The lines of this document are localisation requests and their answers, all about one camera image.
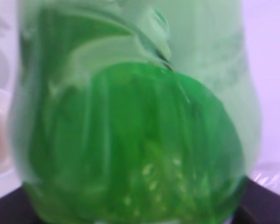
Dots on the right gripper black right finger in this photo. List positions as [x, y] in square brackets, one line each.
[258, 206]

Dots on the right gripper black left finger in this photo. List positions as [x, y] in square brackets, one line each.
[15, 208]

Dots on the green plastic soda bottle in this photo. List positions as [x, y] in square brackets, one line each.
[133, 111]

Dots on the white paper roll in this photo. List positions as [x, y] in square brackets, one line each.
[5, 151]

